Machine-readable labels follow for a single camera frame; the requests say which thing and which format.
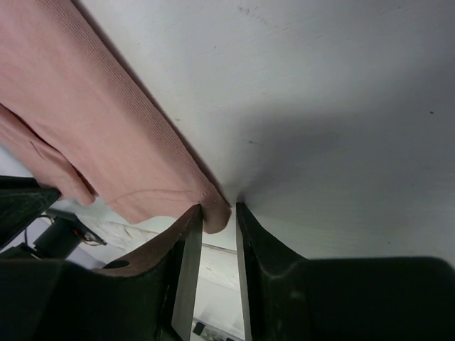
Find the pink printed t-shirt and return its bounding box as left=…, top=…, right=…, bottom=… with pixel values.
left=1, top=1, right=231, bottom=234

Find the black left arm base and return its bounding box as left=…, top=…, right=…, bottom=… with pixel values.
left=0, top=209, right=107, bottom=266

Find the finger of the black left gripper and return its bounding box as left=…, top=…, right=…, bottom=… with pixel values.
left=1, top=175, right=61, bottom=249

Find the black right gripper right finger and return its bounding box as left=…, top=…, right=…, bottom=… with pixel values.
left=236, top=202, right=454, bottom=340

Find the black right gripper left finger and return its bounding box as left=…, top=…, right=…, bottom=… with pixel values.
left=1, top=205, right=203, bottom=340

